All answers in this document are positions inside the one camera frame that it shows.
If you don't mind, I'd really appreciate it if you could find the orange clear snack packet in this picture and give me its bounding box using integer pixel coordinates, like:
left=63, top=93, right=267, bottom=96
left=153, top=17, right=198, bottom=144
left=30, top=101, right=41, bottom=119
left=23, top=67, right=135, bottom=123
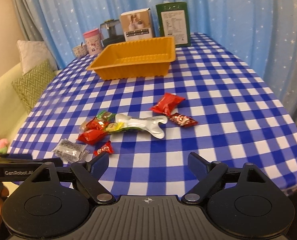
left=80, top=117, right=109, bottom=133

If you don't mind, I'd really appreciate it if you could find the white green snack pouch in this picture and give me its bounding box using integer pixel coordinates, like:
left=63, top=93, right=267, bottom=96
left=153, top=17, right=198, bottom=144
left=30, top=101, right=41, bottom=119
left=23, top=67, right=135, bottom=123
left=115, top=114, right=168, bottom=139

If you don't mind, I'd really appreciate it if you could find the grey clear snack packet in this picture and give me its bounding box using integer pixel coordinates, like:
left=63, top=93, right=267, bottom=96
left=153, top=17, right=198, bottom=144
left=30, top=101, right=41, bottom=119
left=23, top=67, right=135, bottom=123
left=52, top=139, right=89, bottom=163

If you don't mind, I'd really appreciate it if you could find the green chevron cushion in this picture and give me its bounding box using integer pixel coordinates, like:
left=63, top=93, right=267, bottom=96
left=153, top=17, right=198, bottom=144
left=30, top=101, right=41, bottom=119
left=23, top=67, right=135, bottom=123
left=11, top=59, right=56, bottom=114

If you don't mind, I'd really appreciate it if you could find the red snack packet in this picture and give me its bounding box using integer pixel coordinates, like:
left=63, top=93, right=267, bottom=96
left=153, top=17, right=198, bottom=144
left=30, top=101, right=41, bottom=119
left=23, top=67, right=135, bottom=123
left=77, top=129, right=108, bottom=145
left=150, top=93, right=185, bottom=116

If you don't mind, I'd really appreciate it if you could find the white humidifier box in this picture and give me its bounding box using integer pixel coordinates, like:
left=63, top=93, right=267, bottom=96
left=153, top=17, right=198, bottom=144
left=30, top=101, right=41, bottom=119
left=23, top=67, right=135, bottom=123
left=119, top=8, right=155, bottom=41

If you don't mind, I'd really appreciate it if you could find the small red candy packet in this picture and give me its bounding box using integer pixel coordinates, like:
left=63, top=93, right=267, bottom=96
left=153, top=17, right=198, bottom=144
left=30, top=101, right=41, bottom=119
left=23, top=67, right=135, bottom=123
left=93, top=140, right=114, bottom=156

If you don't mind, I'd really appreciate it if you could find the light yellow sofa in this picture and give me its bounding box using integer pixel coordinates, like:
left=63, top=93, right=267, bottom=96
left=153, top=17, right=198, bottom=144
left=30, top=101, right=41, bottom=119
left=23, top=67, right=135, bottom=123
left=0, top=64, right=29, bottom=148

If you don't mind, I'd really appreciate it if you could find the yellow candy packet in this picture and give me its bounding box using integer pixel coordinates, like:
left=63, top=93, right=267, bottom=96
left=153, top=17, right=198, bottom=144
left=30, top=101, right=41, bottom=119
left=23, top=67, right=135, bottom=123
left=105, top=122, right=124, bottom=133

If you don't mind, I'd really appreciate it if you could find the white cushion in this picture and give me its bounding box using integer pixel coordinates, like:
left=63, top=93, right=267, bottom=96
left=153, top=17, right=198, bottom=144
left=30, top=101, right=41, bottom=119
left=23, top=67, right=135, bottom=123
left=16, top=40, right=58, bottom=75

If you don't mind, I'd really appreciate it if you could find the dark green glass humidifier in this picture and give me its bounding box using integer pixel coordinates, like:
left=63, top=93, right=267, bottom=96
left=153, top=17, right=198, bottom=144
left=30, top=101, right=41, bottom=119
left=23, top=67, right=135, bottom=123
left=100, top=19, right=125, bottom=48

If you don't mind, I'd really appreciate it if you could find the small patterned ceramic mug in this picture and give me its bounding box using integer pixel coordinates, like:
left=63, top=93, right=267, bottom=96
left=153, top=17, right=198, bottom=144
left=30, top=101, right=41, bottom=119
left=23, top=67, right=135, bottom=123
left=72, top=43, right=88, bottom=58

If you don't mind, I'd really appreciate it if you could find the pink cartoon cup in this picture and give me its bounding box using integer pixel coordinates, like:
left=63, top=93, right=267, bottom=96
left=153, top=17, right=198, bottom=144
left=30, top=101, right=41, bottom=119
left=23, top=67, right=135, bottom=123
left=83, top=28, right=103, bottom=55

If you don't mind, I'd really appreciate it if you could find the orange plastic tray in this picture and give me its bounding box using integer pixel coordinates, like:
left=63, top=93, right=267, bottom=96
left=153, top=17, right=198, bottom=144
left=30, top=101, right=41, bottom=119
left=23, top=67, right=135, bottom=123
left=87, top=37, right=176, bottom=81

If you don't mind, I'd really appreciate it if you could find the blue white checkered tablecloth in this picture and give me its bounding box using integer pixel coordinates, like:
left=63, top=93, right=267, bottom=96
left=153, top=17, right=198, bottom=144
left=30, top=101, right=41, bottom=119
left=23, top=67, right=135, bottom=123
left=7, top=32, right=297, bottom=197

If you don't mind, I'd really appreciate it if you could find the green milk carton box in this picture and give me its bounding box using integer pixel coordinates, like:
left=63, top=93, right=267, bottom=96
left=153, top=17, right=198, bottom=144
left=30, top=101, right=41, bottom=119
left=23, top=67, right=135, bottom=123
left=155, top=2, right=191, bottom=47

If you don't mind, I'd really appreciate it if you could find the green candy packet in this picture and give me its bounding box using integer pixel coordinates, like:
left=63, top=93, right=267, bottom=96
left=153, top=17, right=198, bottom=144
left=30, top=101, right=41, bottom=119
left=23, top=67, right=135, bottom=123
left=97, top=110, right=116, bottom=122

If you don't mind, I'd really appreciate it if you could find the dark red chocolate packet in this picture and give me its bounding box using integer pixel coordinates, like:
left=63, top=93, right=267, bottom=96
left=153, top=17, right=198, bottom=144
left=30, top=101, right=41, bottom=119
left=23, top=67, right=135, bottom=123
left=170, top=113, right=198, bottom=127

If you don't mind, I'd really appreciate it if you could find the blue star curtain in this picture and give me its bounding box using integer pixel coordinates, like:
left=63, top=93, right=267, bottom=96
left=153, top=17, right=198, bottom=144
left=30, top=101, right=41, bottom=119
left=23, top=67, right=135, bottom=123
left=14, top=0, right=297, bottom=126

